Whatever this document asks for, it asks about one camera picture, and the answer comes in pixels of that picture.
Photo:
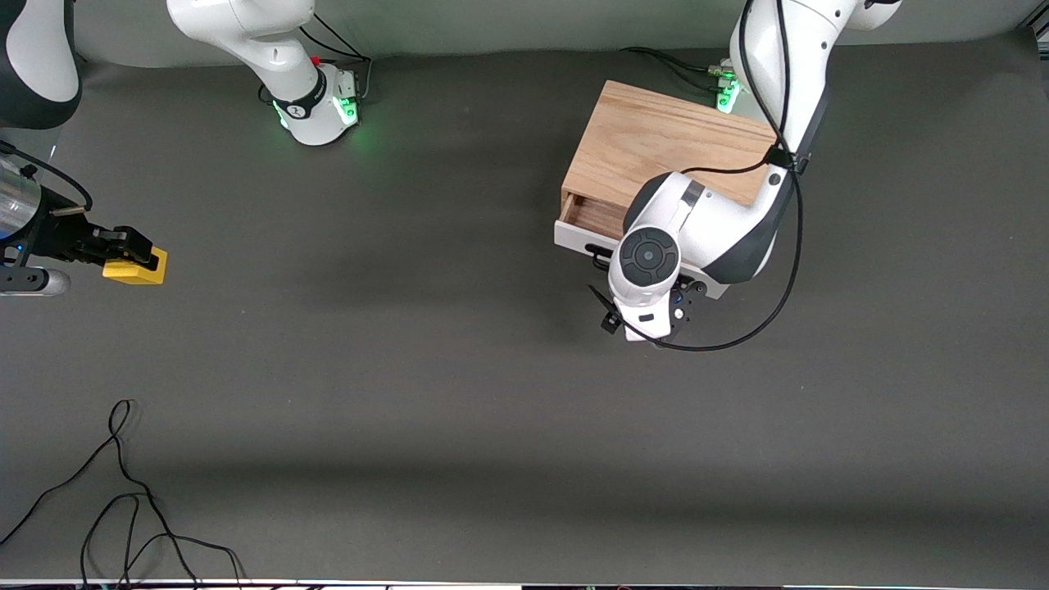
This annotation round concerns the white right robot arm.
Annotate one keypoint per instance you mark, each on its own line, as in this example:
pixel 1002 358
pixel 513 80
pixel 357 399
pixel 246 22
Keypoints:
pixel 262 49

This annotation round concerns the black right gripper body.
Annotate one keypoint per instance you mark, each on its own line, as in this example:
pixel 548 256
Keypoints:
pixel 59 236

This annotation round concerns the yellow wooden block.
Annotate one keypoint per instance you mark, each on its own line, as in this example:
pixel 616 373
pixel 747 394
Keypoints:
pixel 139 274

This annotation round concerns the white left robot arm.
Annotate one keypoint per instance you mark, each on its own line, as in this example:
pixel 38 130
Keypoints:
pixel 721 229

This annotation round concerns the wooden drawer cabinet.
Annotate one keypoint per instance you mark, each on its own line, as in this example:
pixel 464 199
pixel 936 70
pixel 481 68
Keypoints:
pixel 639 139

